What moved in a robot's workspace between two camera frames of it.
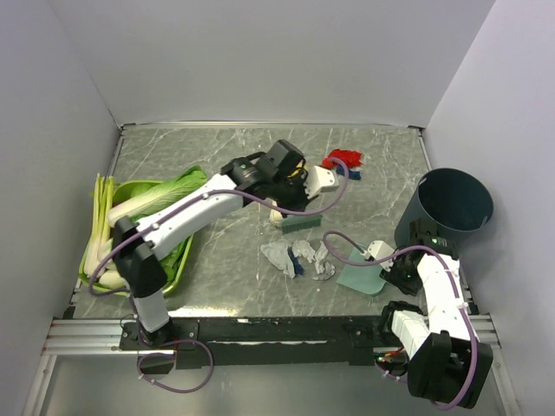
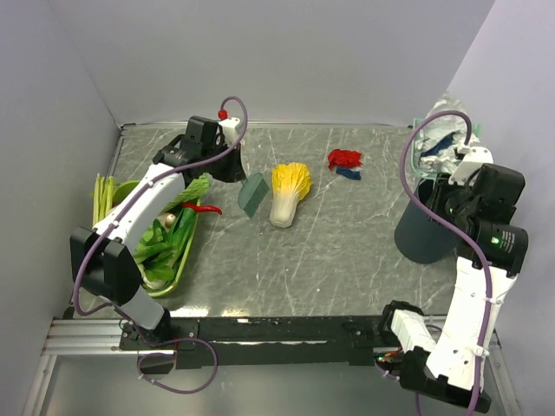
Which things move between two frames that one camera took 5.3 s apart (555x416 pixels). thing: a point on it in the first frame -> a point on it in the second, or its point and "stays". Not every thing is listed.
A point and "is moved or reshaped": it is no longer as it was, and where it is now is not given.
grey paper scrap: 277,252 -> 445,125
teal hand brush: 292,223 is moved or reshaped
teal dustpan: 364,278 -> 476,127
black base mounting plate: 264,341 stays
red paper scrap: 351,159 stays
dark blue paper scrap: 352,174 stays
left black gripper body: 290,193 -> 224,168
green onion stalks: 103,206 stays
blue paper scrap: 297,265 -> 439,146
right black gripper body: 404,275 -> 449,201
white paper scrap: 303,248 -> 447,161
